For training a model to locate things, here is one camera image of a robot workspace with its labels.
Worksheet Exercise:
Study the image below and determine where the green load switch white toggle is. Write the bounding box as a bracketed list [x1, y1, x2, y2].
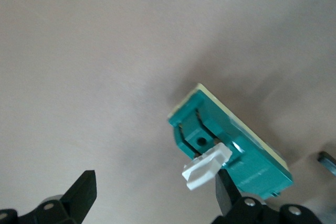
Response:
[167, 83, 294, 200]

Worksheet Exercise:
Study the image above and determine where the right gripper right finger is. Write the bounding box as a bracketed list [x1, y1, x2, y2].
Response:
[214, 168, 322, 224]

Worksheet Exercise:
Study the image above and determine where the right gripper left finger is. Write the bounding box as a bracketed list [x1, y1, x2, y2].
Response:
[0, 170, 97, 224]

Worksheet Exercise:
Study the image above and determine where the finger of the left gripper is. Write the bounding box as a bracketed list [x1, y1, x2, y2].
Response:
[317, 151, 336, 175]

